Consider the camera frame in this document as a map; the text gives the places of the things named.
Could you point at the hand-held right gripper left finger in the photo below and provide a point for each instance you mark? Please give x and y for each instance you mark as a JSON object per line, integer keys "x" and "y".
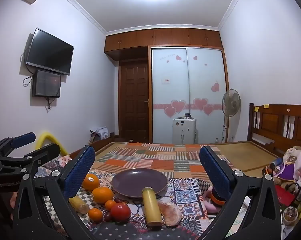
{"x": 81, "y": 171}

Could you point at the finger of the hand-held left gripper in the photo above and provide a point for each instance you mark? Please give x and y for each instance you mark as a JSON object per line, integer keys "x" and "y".
{"x": 23, "y": 139}
{"x": 44, "y": 151}

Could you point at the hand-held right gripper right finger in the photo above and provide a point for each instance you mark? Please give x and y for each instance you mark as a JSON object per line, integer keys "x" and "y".
{"x": 214, "y": 172}

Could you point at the large orange with sticker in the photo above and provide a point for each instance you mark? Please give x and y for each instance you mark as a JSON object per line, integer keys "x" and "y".
{"x": 103, "y": 195}
{"x": 91, "y": 183}

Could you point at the small tangerine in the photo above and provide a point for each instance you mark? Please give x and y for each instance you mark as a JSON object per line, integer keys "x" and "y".
{"x": 110, "y": 205}
{"x": 95, "y": 215}

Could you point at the purple round plate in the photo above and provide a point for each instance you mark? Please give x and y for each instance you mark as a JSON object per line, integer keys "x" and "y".
{"x": 139, "y": 180}

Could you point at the conch seashell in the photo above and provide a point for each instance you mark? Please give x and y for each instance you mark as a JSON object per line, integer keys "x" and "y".
{"x": 169, "y": 213}

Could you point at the yellow chair back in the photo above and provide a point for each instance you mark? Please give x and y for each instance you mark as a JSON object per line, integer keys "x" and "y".
{"x": 48, "y": 138}

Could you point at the green white checkered cloth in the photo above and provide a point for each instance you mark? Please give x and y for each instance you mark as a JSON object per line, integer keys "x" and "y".
{"x": 89, "y": 200}

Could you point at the bamboo bed mat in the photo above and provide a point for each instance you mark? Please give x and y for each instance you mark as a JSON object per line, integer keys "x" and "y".
{"x": 240, "y": 155}

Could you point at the pile of bags and cloth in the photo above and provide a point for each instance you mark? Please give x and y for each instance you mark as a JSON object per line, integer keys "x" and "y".
{"x": 98, "y": 133}

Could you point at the small dark red fruit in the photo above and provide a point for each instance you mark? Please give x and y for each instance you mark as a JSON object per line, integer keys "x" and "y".
{"x": 107, "y": 216}
{"x": 118, "y": 200}

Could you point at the white appliance box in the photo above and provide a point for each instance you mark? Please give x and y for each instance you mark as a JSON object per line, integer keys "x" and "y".
{"x": 184, "y": 131}

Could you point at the red tomato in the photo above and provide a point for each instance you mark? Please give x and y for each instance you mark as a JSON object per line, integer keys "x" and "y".
{"x": 120, "y": 211}

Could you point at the black items on suitcase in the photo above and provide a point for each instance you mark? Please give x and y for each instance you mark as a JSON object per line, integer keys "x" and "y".
{"x": 188, "y": 116}

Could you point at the striped patchwork blanket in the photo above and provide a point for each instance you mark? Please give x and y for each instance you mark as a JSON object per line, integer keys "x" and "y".
{"x": 145, "y": 158}

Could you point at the standing fan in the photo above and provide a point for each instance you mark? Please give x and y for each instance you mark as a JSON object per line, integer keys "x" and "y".
{"x": 231, "y": 103}

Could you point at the red box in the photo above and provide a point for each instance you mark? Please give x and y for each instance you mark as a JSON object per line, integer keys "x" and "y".
{"x": 284, "y": 195}

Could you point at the beige plush toy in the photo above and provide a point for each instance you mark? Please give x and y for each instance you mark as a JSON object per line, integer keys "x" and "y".
{"x": 291, "y": 158}

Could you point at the sliding wardrobe with heart stickers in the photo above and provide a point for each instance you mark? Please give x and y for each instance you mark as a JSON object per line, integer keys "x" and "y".
{"x": 188, "y": 92}

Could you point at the glass bowl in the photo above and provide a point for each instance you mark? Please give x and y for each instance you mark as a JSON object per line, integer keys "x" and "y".
{"x": 290, "y": 216}

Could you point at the brown wooden door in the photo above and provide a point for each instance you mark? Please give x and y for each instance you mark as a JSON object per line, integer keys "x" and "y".
{"x": 134, "y": 100}

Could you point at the wooden overhead cabinets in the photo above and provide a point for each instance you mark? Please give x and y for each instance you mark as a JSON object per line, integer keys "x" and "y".
{"x": 163, "y": 38}

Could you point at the small black wall monitor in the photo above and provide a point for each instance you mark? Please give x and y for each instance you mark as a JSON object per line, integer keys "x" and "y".
{"x": 46, "y": 83}

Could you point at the black wall television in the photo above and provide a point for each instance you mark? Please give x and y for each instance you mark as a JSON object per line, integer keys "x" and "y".
{"x": 49, "y": 52}

